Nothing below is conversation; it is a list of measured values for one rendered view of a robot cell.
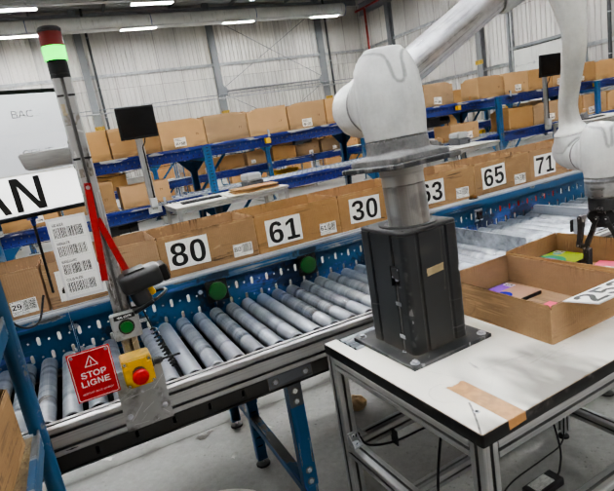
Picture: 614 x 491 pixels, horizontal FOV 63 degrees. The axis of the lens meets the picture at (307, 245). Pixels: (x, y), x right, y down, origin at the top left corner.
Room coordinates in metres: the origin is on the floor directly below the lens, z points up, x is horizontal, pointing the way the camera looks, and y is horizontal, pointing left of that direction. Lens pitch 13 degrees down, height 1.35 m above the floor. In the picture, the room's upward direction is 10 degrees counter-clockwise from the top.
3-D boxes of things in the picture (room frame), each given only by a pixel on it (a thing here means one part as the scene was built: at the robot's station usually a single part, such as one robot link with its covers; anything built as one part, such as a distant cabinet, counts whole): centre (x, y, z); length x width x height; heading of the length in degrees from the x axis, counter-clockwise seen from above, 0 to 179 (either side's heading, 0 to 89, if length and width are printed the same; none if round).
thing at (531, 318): (1.34, -0.59, 0.80); 0.38 x 0.28 x 0.10; 25
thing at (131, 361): (1.18, 0.43, 0.84); 0.15 x 0.09 x 0.07; 114
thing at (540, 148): (2.85, -1.35, 0.96); 0.39 x 0.29 x 0.17; 114
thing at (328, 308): (1.75, -0.01, 0.72); 0.52 x 0.05 x 0.05; 24
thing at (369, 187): (2.37, -0.28, 0.96); 0.39 x 0.29 x 0.17; 114
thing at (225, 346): (1.59, 0.35, 0.72); 0.52 x 0.05 x 0.05; 24
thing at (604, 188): (1.42, -0.87, 1.05); 0.09 x 0.09 x 0.06
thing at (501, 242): (2.08, -0.75, 0.76); 0.46 x 0.01 x 0.09; 24
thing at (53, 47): (1.23, 0.49, 1.62); 0.05 x 0.05 x 0.06
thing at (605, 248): (1.50, -0.86, 0.80); 0.38 x 0.28 x 0.10; 29
